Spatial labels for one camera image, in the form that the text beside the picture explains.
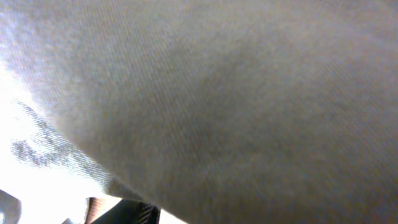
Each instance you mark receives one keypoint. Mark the olive green shorts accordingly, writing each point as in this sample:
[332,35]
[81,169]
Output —
[251,111]

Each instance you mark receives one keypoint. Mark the white printed t-shirt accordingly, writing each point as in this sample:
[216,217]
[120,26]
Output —
[46,171]

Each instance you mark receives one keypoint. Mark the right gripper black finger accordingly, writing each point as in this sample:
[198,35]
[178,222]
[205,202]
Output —
[130,212]

